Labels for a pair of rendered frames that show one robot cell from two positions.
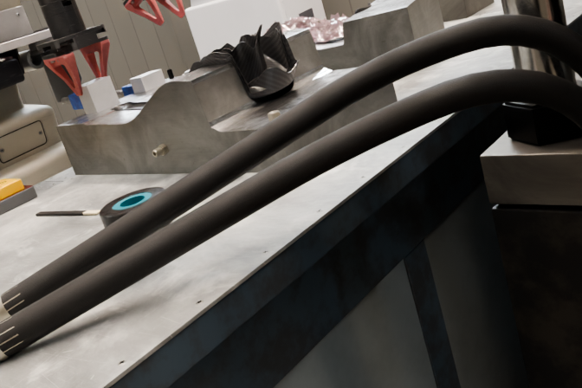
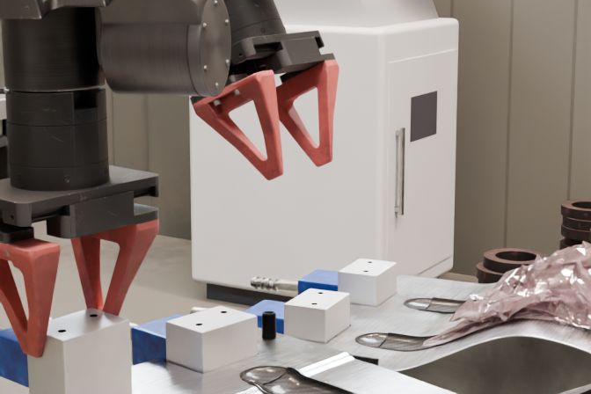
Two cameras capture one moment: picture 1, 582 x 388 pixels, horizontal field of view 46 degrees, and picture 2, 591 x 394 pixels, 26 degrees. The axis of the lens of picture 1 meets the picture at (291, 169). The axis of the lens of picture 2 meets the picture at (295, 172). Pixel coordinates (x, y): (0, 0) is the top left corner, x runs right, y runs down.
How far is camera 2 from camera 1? 0.51 m
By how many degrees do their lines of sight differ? 7
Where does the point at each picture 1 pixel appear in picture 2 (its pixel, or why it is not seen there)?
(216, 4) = not seen: hidden behind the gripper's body
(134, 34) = not seen: hidden behind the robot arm
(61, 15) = (59, 131)
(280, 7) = (382, 76)
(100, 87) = (98, 351)
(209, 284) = not seen: outside the picture
